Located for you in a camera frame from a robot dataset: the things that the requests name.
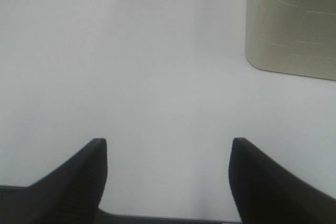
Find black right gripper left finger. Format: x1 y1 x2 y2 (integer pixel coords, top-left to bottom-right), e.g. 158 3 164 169
1 138 108 223

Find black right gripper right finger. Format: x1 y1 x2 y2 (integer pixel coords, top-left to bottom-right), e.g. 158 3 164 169
228 137 335 223

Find beige plastic bin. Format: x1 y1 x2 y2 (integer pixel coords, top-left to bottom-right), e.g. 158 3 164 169
245 0 335 80

